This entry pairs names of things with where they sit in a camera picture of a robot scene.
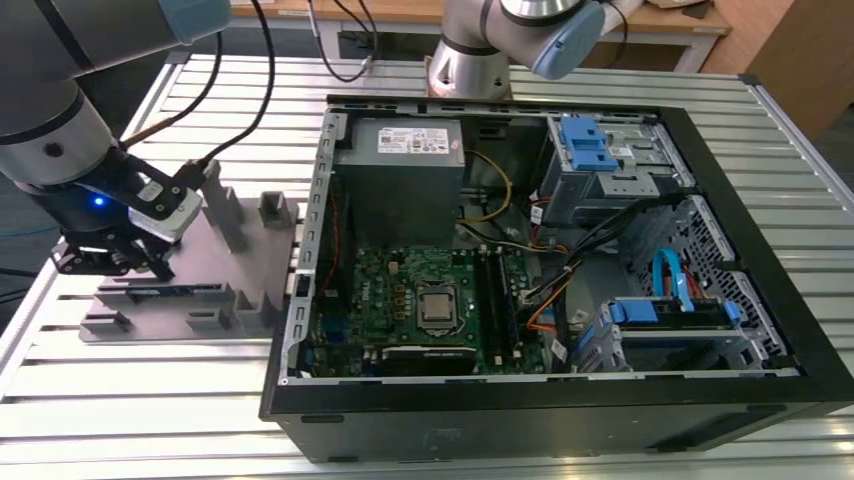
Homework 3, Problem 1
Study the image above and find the orange wire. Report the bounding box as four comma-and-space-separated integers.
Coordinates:
524, 289, 570, 334

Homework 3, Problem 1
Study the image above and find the black graphics card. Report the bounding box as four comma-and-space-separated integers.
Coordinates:
379, 343, 482, 377

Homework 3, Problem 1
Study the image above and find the grey parts rack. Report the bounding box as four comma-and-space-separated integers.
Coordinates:
77, 159, 302, 345

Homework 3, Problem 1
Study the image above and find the blue RAM stick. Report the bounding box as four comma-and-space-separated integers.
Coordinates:
125, 283, 226, 301

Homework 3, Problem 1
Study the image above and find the black cable bundle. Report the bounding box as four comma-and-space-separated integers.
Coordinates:
519, 193, 693, 306

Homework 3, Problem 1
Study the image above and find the wooden desk white frame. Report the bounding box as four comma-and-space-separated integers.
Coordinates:
230, 0, 733, 74

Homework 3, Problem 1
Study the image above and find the grey power supply unit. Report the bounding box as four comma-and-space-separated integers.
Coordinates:
332, 118, 467, 249

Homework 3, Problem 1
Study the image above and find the wooden cabinet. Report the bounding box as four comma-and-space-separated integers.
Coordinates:
699, 0, 854, 146

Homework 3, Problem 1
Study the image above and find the black RAM slot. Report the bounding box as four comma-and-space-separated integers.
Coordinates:
491, 247, 514, 362
478, 246, 503, 365

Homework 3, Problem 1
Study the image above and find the silver CPU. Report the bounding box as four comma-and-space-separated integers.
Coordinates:
418, 293, 460, 322

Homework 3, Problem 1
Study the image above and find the yellow wire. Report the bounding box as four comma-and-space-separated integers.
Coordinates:
464, 149, 514, 224

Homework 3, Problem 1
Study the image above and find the black open PC case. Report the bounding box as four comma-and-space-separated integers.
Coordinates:
258, 92, 854, 464

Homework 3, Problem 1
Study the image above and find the green motherboard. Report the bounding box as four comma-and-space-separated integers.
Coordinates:
310, 244, 568, 376

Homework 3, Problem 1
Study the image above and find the CPU socket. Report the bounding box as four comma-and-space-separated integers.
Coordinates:
412, 280, 466, 337

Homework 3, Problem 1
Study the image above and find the blue plastic latch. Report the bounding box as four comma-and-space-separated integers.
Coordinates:
574, 324, 606, 372

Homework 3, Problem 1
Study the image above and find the metal disk bay cage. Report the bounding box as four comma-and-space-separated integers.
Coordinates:
571, 294, 775, 374
538, 113, 697, 229

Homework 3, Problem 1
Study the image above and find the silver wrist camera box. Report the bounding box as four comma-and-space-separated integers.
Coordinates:
125, 167, 203, 246

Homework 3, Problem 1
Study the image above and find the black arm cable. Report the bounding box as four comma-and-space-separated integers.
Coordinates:
119, 27, 226, 149
196, 0, 276, 169

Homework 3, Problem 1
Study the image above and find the blue disk carrier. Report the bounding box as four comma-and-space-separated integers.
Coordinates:
559, 115, 619, 171
610, 297, 741, 331

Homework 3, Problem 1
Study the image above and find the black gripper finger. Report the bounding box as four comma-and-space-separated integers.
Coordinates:
129, 238, 179, 281
49, 242, 132, 277

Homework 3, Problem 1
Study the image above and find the blue flat data wire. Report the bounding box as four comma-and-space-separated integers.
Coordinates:
650, 248, 697, 314

